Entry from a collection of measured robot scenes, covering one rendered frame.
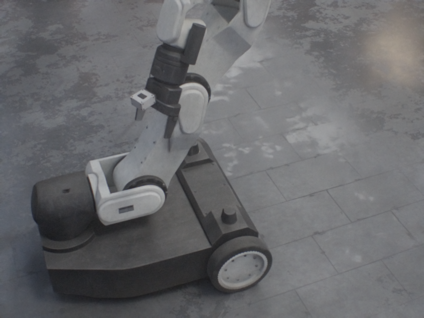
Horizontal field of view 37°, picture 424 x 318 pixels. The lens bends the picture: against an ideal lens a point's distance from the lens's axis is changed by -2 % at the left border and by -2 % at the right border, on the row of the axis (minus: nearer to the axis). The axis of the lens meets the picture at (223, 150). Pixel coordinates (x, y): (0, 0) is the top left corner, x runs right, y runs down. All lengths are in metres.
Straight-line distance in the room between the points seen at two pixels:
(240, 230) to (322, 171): 0.64
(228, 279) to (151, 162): 0.43
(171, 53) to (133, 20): 1.99
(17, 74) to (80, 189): 1.37
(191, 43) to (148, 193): 0.54
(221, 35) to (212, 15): 0.08
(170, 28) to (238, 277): 0.84
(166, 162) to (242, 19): 0.49
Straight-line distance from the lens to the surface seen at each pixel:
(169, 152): 1.88
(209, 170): 2.16
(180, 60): 1.55
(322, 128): 2.70
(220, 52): 1.75
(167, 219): 2.02
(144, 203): 1.91
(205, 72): 1.77
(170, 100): 1.58
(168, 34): 1.53
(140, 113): 1.67
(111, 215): 1.91
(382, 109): 2.87
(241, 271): 1.99
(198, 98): 1.74
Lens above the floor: 1.58
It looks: 38 degrees down
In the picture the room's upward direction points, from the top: straight up
